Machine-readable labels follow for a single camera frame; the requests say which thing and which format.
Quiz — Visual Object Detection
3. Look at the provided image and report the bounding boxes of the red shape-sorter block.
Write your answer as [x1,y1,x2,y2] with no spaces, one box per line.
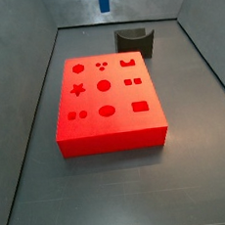
[56,52,168,158]

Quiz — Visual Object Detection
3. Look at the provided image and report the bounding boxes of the dark grey curved holder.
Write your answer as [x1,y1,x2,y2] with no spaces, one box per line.
[114,27,155,59]

